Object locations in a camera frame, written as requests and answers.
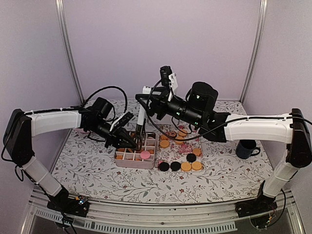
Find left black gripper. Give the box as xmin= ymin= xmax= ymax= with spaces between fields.
xmin=88 ymin=118 xmax=137 ymax=148

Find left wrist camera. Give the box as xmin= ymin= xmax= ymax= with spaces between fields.
xmin=110 ymin=112 xmax=134 ymax=133

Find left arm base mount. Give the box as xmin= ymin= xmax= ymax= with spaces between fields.
xmin=47 ymin=196 xmax=90 ymax=217

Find front aluminium rail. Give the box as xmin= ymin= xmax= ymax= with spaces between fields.
xmin=21 ymin=189 xmax=305 ymax=234

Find yellow round biscuit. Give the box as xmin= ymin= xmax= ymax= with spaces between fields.
xmin=181 ymin=162 xmax=192 ymax=172
xmin=191 ymin=161 xmax=203 ymax=171

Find yellow round biscuit right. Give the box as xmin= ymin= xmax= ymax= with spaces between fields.
xmin=191 ymin=161 xmax=203 ymax=171

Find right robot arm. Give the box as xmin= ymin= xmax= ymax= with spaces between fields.
xmin=135 ymin=81 xmax=312 ymax=214

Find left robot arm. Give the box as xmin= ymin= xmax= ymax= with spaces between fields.
xmin=3 ymin=97 xmax=137 ymax=212

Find floral tablecloth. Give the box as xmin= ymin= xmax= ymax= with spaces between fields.
xmin=47 ymin=98 xmax=276 ymax=204

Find pink sandwich cookie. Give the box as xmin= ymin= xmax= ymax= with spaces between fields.
xmin=140 ymin=151 xmax=151 ymax=160

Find chocolate sprinkle donut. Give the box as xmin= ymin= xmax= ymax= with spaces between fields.
xmin=168 ymin=131 xmax=177 ymax=138

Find aluminium frame post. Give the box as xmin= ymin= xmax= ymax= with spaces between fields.
xmin=55 ymin=0 xmax=84 ymax=103
xmin=239 ymin=0 xmax=268 ymax=104

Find yellow round biscuit left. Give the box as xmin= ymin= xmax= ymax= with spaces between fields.
xmin=181 ymin=162 xmax=192 ymax=172

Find black sandwich cookie right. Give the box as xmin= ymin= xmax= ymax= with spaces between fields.
xmin=170 ymin=161 xmax=181 ymax=172

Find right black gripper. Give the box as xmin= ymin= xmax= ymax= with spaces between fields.
xmin=134 ymin=87 xmax=202 ymax=128

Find pink divided cookie tin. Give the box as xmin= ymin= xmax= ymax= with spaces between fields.
xmin=114 ymin=132 xmax=158 ymax=169

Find metal serving tongs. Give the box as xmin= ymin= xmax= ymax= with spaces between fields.
xmin=134 ymin=86 xmax=151 ymax=151

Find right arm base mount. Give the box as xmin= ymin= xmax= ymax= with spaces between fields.
xmin=235 ymin=195 xmax=277 ymax=217

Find left aluminium frame post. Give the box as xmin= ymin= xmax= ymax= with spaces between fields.
xmin=55 ymin=0 xmax=84 ymax=103

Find floral cookie tray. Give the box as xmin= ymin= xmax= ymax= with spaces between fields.
xmin=157 ymin=124 xmax=204 ymax=173

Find dark blue mug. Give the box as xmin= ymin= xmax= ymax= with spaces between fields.
xmin=235 ymin=140 xmax=261 ymax=159

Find black sandwich cookie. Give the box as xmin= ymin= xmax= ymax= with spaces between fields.
xmin=158 ymin=162 xmax=170 ymax=172
xmin=170 ymin=161 xmax=181 ymax=172

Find black sandwich cookie left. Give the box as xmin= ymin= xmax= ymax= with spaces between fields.
xmin=158 ymin=162 xmax=170 ymax=172

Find black camera cable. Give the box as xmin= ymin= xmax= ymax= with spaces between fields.
xmin=80 ymin=85 xmax=129 ymax=115

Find right aluminium frame post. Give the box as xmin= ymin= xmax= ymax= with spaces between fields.
xmin=239 ymin=0 xmax=268 ymax=104

